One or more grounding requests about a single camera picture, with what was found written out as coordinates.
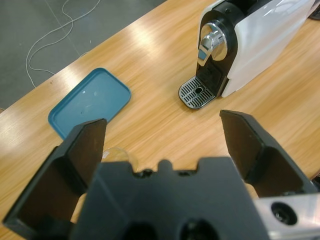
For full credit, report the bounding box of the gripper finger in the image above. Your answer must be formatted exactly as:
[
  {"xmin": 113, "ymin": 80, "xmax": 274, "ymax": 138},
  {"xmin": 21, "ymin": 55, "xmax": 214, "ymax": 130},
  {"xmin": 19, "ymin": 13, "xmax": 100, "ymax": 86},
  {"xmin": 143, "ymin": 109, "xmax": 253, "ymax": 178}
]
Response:
[
  {"xmin": 219, "ymin": 109, "xmax": 319, "ymax": 199},
  {"xmin": 2, "ymin": 118, "xmax": 108, "ymax": 235}
]

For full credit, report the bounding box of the white floor cable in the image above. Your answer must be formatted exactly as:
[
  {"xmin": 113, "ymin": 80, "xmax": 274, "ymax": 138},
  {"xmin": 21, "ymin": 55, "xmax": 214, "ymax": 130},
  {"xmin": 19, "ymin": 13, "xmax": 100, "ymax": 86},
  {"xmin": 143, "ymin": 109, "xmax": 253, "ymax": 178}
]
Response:
[{"xmin": 25, "ymin": 0, "xmax": 101, "ymax": 88}]

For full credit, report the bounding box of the clear drinking glass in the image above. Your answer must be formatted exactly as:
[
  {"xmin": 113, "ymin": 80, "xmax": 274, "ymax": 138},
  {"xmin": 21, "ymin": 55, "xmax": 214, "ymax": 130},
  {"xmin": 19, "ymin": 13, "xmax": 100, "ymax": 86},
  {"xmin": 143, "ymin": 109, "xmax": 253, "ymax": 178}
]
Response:
[{"xmin": 101, "ymin": 146, "xmax": 141, "ymax": 174}]

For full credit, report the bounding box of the metal grille drip tray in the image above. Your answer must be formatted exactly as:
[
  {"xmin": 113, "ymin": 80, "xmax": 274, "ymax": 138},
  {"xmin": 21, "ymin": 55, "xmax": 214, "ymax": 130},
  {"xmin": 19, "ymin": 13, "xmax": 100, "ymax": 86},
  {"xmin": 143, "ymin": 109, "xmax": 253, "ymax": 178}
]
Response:
[{"xmin": 178, "ymin": 76, "xmax": 217, "ymax": 111}]

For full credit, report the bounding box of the blue plastic tray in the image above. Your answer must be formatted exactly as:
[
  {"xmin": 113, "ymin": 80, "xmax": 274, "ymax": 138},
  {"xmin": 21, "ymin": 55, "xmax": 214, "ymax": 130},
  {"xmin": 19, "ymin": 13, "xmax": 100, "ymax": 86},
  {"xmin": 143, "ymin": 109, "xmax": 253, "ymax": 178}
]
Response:
[{"xmin": 47, "ymin": 67, "xmax": 133, "ymax": 141}]

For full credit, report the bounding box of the white capsule coffee machine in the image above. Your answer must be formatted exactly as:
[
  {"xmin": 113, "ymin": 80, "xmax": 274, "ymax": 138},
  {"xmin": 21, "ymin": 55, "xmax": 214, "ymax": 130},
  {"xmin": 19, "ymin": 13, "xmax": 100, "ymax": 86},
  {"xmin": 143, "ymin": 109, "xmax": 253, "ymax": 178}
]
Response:
[{"xmin": 196, "ymin": 0, "xmax": 316, "ymax": 99}]

